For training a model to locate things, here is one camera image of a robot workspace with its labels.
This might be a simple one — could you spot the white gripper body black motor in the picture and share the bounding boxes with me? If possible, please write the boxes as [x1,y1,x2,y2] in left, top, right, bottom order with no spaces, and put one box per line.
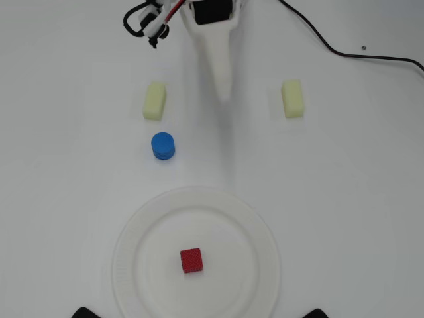
[180,0,244,34]

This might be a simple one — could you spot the white tapered gripper finger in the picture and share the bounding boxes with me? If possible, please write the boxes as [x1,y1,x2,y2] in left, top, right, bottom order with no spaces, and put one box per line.
[195,29,233,103]

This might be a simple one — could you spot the red cube block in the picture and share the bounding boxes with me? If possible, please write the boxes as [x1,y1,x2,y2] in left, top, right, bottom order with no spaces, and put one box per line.
[180,248,203,274]

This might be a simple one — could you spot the pale yellow foam block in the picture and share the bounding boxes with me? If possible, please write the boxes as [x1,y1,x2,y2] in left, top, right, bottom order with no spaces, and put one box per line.
[281,79,305,119]
[142,81,168,121]

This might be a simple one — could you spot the blue cylinder block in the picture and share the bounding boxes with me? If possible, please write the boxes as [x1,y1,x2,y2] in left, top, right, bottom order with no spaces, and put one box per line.
[150,132,176,161]

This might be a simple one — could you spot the white paper plate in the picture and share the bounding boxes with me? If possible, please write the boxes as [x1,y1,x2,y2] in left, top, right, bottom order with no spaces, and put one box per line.
[111,185,281,318]

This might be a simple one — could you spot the black stand foot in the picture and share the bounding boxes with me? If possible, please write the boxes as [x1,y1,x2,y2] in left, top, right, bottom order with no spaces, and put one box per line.
[303,308,331,318]
[71,307,100,318]

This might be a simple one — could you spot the red and white motor wires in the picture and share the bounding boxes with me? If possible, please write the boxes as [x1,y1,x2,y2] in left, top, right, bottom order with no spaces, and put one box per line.
[162,0,185,24]

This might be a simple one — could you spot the small white wrist camera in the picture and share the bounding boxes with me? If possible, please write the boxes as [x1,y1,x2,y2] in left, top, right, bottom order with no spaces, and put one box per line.
[140,3,172,50]

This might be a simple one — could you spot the black looped camera cable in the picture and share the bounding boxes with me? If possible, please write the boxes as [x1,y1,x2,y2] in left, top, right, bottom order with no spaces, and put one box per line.
[123,0,155,38]

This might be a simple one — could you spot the long black cable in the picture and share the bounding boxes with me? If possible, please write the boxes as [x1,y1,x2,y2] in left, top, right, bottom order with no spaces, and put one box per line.
[280,0,424,73]

